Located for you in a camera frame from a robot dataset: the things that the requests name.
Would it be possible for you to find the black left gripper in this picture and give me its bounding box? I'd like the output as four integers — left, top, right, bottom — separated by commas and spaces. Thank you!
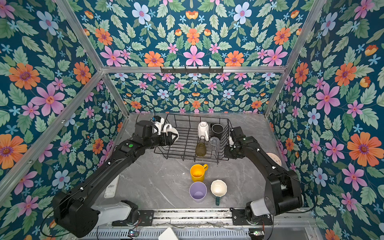
143, 129, 179, 150

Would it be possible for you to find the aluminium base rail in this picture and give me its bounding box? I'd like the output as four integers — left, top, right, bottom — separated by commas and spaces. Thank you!
148, 208, 317, 229

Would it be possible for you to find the yellow mug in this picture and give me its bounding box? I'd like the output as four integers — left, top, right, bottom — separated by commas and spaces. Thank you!
190, 164, 209, 182

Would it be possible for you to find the lavender cup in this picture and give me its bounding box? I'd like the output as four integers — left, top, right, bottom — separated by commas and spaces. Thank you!
189, 182, 208, 203

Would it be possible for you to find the white faceted mug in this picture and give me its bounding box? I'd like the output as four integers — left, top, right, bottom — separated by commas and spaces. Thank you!
198, 122, 210, 141

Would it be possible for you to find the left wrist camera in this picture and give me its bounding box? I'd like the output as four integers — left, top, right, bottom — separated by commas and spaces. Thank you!
152, 116, 165, 135

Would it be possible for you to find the beige round plate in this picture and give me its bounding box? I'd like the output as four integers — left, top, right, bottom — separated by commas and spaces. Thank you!
267, 153, 282, 167

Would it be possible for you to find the clear glass cup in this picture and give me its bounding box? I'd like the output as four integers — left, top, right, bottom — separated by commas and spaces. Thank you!
209, 137, 221, 153

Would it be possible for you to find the black wire dish rack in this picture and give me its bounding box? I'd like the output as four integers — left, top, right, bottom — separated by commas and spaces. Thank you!
155, 114, 232, 163

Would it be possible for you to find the black wall hook rail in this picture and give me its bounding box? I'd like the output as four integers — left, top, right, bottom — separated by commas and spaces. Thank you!
160, 67, 224, 74

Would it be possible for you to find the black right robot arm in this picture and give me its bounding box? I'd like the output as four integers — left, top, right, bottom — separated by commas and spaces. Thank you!
225, 127, 304, 224

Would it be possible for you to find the red white mug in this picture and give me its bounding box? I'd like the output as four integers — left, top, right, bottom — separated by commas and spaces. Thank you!
162, 124, 179, 145

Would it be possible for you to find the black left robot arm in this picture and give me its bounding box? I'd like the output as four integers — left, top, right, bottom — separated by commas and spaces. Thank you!
52, 121, 179, 238

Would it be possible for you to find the white remote control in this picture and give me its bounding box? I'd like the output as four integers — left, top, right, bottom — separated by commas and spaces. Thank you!
104, 175, 120, 199

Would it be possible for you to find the white green mug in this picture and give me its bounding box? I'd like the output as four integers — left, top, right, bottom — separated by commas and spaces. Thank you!
210, 180, 228, 206

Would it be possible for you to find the black mug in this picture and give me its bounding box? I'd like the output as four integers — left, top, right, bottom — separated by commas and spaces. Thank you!
211, 124, 224, 140

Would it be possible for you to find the olive green glass cup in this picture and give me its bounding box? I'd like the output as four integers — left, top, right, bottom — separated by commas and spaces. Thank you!
195, 142, 207, 157

